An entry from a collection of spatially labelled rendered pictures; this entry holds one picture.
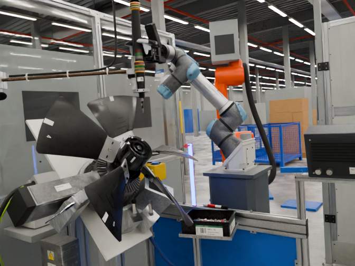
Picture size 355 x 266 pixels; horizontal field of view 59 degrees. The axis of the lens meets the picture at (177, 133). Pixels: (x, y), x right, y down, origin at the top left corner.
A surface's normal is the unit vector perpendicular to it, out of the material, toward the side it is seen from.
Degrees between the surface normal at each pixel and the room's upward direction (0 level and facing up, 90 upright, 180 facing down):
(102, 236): 50
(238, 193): 90
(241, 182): 90
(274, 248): 90
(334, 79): 90
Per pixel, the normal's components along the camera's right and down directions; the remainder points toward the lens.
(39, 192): 0.58, -0.66
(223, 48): -0.16, 0.07
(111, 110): 0.02, -0.60
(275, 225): -0.57, 0.08
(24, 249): 0.82, -0.03
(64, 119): 0.53, -0.22
